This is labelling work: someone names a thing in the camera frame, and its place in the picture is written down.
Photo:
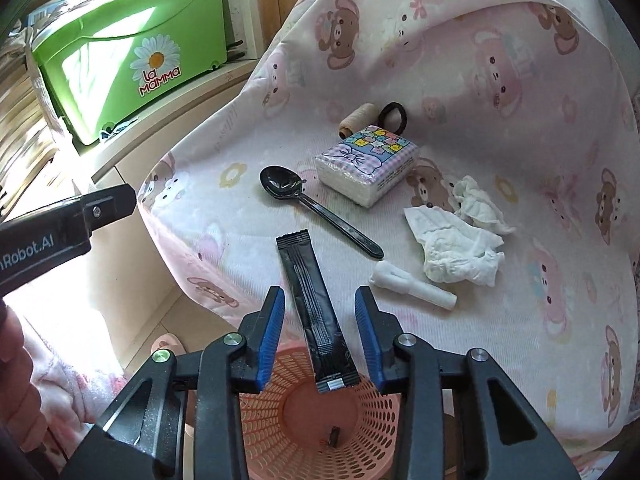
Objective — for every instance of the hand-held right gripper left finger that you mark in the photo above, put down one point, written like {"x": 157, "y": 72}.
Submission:
{"x": 270, "y": 332}

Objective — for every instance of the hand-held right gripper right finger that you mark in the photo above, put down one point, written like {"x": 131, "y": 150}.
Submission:
{"x": 367, "y": 332}

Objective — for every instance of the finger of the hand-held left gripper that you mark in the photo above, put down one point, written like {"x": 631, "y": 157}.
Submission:
{"x": 112, "y": 205}

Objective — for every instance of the black sachet packet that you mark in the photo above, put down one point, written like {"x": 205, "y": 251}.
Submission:
{"x": 310, "y": 290}

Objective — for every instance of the pink plastic mesh basket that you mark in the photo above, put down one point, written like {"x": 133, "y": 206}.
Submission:
{"x": 300, "y": 412}

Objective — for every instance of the large white tissue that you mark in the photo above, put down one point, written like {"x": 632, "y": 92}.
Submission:
{"x": 450, "y": 250}

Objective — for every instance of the black plastic spoon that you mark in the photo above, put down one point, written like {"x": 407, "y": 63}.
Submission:
{"x": 280, "y": 182}

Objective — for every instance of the small white tissue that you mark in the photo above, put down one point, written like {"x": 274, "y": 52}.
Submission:
{"x": 477, "y": 205}

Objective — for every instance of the patterned tissue pack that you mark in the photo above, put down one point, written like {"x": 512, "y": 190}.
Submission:
{"x": 370, "y": 160}

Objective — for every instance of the person's left hand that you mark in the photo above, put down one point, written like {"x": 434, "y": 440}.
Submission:
{"x": 20, "y": 380}

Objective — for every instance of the pink slipper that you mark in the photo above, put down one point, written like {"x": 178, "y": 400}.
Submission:
{"x": 167, "y": 344}

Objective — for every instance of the pink fluffy clothing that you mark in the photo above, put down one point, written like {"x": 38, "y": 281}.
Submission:
{"x": 70, "y": 385}

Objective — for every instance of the green plastic storage box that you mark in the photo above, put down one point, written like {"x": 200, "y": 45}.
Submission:
{"x": 100, "y": 60}

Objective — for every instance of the beige thread spool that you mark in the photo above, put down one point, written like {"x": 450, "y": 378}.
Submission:
{"x": 357, "y": 120}

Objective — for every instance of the pink bear print blanket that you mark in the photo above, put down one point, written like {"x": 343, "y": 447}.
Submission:
{"x": 500, "y": 85}

